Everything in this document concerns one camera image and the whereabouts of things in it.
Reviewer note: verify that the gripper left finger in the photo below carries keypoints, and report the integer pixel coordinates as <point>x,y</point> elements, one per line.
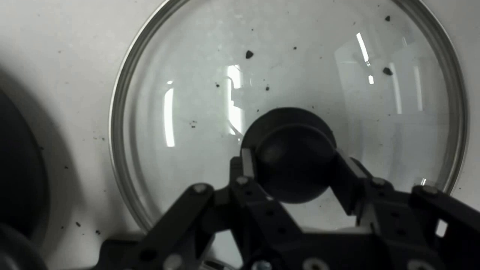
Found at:
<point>258,210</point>

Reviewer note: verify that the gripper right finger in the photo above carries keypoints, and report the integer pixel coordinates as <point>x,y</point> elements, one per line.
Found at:
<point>393,217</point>

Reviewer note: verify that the glass lid with black knob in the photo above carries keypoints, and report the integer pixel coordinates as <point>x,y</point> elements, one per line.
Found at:
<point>292,157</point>

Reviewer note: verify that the black pot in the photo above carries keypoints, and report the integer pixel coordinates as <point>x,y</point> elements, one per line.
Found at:
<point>18,180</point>

